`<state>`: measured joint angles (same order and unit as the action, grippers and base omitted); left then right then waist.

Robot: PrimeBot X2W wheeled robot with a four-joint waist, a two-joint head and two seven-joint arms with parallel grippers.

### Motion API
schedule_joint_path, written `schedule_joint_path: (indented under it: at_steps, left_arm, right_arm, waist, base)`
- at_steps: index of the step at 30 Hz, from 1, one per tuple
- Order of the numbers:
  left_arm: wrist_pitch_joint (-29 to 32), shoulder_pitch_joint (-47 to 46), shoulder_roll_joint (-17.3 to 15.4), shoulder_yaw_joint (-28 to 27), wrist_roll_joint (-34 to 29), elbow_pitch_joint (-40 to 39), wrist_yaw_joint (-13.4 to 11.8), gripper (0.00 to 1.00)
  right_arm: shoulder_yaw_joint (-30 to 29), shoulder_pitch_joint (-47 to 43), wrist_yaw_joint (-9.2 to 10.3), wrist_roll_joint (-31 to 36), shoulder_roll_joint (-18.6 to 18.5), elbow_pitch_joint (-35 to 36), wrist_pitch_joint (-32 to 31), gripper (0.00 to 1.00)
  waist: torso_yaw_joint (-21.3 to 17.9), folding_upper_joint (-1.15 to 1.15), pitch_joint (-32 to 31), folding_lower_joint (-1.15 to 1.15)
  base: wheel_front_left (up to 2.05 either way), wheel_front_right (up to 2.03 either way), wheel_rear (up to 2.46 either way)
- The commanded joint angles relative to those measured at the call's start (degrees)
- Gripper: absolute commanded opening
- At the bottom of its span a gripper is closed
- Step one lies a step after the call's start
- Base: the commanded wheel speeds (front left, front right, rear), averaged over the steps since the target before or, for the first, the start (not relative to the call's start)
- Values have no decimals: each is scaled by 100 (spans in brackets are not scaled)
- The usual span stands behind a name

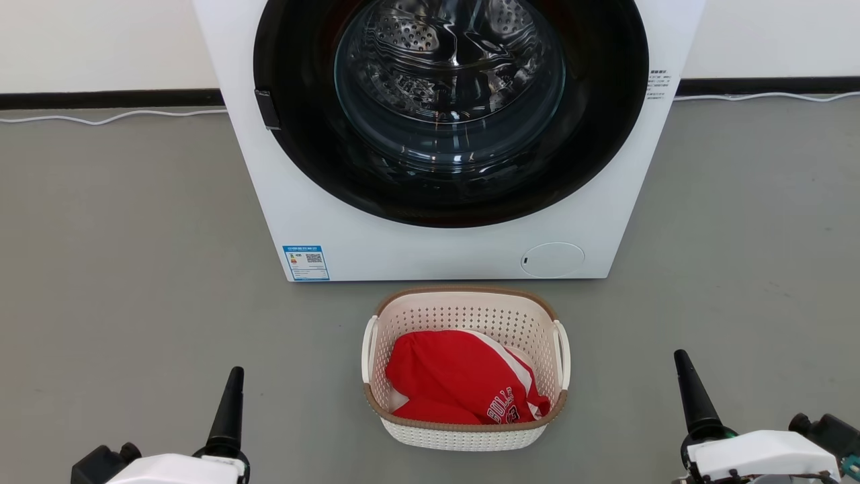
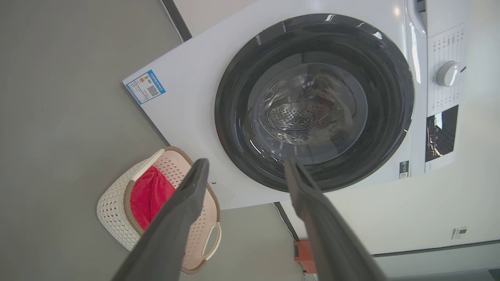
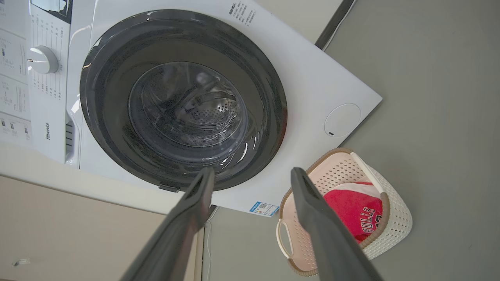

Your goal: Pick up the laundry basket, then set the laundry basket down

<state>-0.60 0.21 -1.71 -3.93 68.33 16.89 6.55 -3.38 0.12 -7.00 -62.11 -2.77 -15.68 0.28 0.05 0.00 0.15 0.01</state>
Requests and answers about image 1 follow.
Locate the cream perforated laundry basket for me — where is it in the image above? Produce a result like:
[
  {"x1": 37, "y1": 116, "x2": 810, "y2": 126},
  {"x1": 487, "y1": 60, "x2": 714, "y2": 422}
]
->
[{"x1": 361, "y1": 287, "x2": 571, "y2": 452}]

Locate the round black washer door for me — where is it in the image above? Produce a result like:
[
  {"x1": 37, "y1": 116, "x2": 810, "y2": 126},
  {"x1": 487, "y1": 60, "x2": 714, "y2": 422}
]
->
[{"x1": 253, "y1": 0, "x2": 650, "y2": 229}]

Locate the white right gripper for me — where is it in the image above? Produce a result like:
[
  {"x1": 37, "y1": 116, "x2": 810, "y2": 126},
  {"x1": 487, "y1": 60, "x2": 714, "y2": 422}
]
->
[{"x1": 674, "y1": 349, "x2": 860, "y2": 484}]

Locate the red Bulls jersey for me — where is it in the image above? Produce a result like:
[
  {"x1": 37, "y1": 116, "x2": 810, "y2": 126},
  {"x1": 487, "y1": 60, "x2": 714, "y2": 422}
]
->
[{"x1": 385, "y1": 329, "x2": 552, "y2": 426}]

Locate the small black text label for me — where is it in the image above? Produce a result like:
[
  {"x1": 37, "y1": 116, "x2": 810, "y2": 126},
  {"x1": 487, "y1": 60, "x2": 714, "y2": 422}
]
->
[{"x1": 646, "y1": 67, "x2": 675, "y2": 100}]

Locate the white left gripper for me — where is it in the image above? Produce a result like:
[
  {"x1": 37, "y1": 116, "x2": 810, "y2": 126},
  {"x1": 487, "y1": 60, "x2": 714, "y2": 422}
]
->
[{"x1": 71, "y1": 366, "x2": 251, "y2": 484}]

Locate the blue energy label sticker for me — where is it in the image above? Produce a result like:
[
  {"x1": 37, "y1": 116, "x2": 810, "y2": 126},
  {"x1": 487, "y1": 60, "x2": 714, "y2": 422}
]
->
[{"x1": 282, "y1": 245, "x2": 331, "y2": 282}]

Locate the white front-load washing machine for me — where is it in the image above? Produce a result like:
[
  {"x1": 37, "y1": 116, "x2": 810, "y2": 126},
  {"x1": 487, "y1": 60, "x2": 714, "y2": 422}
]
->
[{"x1": 193, "y1": 0, "x2": 706, "y2": 283}]

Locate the round white filter cover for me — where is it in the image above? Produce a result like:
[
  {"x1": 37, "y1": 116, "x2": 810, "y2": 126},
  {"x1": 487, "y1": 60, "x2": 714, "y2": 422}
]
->
[{"x1": 521, "y1": 242, "x2": 585, "y2": 279}]

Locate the steel washer drum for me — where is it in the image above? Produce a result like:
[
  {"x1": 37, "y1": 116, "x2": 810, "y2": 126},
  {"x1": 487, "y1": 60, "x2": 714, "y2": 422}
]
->
[{"x1": 334, "y1": 0, "x2": 566, "y2": 177}]

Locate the black washer door latch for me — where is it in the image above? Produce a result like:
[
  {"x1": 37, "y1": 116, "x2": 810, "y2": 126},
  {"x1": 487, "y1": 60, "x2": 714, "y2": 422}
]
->
[{"x1": 254, "y1": 89, "x2": 282, "y2": 131}]

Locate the white floor cable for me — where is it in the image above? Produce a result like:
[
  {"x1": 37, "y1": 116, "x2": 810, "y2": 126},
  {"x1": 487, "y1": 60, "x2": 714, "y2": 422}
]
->
[
  {"x1": 674, "y1": 91, "x2": 860, "y2": 103},
  {"x1": 0, "y1": 108, "x2": 228, "y2": 126}
]

